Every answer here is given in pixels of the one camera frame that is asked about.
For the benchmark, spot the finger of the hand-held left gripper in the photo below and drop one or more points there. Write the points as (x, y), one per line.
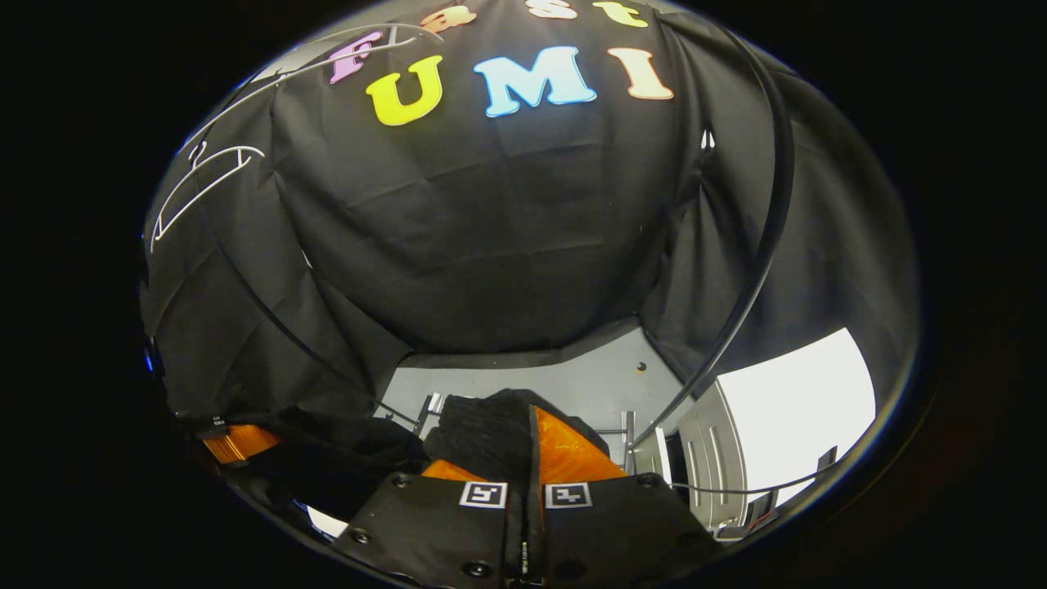
(241, 443)

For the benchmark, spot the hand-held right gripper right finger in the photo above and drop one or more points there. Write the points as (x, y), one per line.
(613, 532)

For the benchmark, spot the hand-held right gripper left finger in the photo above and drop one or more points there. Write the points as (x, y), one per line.
(433, 532)

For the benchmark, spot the black garment with paper tag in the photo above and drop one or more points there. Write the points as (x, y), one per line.
(483, 433)

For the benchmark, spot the white plastic hanger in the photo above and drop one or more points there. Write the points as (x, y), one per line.
(343, 59)
(217, 151)

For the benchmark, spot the black metal clothes rack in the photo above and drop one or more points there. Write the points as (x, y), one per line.
(784, 180)

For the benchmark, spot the white cabinet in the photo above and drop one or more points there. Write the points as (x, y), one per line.
(802, 409)

